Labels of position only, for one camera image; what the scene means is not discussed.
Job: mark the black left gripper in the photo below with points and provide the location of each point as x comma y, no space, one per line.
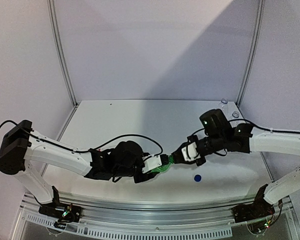
145,177

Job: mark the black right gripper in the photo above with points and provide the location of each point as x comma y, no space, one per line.
198,162

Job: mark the green plastic bottle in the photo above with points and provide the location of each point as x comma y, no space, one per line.
166,162

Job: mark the clear Pepsi bottle blue label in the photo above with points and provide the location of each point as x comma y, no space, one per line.
223,105

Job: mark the clear bottle small blue label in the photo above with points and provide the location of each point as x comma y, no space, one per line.
235,115

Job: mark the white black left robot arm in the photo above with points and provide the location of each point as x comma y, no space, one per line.
22,145

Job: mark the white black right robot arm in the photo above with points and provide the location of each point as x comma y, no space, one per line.
246,137

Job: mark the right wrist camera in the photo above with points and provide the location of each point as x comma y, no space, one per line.
189,151

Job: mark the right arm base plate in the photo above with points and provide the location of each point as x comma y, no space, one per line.
256,210

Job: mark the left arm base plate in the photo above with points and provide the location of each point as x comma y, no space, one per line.
63,213

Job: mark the aluminium front rail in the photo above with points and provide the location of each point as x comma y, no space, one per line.
114,220

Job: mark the right aluminium corner post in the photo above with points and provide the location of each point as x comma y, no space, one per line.
251,53

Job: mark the aluminium corner post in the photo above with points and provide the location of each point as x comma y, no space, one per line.
251,53
60,52

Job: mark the left aluminium corner post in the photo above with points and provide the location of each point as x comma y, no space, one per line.
60,52

